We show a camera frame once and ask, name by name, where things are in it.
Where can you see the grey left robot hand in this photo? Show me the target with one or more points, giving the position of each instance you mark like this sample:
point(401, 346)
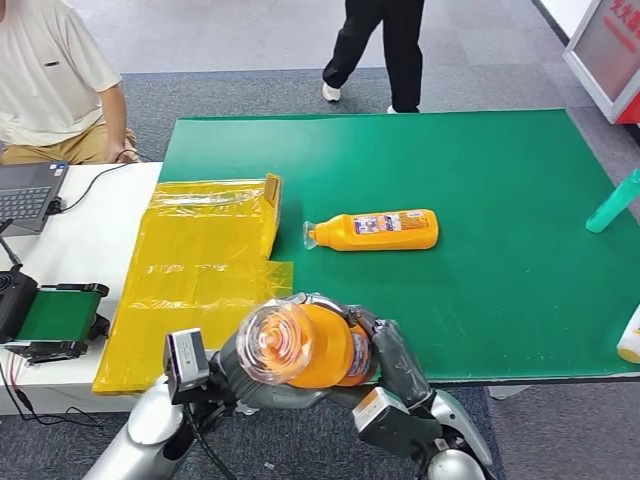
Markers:
point(280, 399)

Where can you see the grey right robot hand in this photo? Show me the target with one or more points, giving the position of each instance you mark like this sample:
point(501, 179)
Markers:
point(397, 361)

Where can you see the orange bottle with clear cap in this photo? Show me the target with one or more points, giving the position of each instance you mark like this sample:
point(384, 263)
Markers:
point(320, 351)
point(380, 232)

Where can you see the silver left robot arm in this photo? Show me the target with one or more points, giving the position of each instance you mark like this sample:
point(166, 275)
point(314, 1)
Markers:
point(145, 430)

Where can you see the white and yellow bottle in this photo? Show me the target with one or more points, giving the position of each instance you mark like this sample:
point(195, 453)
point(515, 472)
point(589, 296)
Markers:
point(631, 338)

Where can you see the teal plastic bottle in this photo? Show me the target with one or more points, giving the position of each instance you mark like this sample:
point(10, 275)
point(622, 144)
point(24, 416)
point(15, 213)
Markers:
point(612, 204)

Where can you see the white table foot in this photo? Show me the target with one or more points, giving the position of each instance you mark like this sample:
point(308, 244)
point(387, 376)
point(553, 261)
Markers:
point(507, 391)
point(247, 409)

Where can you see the yellow plastic wrapped sheet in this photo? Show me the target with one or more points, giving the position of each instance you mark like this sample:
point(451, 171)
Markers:
point(190, 258)

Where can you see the green table mat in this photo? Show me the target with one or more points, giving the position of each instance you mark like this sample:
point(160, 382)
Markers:
point(475, 172)

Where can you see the walking person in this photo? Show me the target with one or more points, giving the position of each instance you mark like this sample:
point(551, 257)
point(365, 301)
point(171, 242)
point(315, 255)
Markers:
point(400, 53)

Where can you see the small green conveyor belt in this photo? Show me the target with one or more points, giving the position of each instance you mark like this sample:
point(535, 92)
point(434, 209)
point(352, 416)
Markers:
point(55, 316)

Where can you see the black box device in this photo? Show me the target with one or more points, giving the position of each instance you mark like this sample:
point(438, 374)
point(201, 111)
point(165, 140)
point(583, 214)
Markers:
point(15, 301)

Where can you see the grey laptop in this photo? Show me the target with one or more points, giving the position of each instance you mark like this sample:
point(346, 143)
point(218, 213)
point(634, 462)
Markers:
point(27, 195)

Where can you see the white red sign stand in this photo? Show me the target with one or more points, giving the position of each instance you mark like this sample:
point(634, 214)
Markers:
point(605, 53)

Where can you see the seated person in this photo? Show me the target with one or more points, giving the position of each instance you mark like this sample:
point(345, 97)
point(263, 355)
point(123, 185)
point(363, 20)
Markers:
point(50, 86)

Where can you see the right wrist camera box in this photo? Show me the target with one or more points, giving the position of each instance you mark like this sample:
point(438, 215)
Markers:
point(390, 424)

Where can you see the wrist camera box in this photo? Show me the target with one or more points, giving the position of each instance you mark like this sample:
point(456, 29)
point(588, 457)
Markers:
point(186, 361)
point(390, 424)

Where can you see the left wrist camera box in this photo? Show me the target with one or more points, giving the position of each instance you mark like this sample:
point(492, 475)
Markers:
point(186, 361)

